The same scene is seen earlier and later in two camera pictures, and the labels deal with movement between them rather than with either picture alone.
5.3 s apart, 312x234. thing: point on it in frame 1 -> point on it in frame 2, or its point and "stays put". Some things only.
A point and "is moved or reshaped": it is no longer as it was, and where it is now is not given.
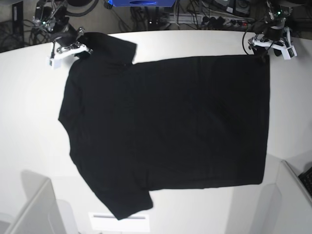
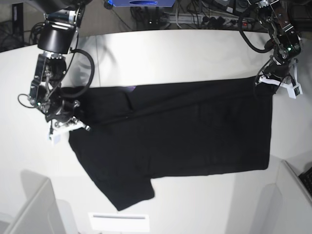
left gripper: (67, 39) -> (62, 116)
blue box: (142, 3) stays put
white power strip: (208, 20) stays put
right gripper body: (272, 36) -> (282, 72)
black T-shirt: (181, 122) is moved or reshaped
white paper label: (107, 222) stays put
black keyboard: (306, 178) stays put
